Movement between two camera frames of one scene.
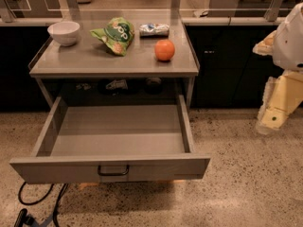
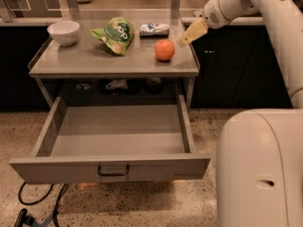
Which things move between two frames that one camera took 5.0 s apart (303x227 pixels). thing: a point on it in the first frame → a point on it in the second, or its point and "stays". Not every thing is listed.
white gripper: (289, 46) → (212, 15)
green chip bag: (117, 34) stays
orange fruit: (165, 49) stays
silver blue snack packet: (153, 30) stays
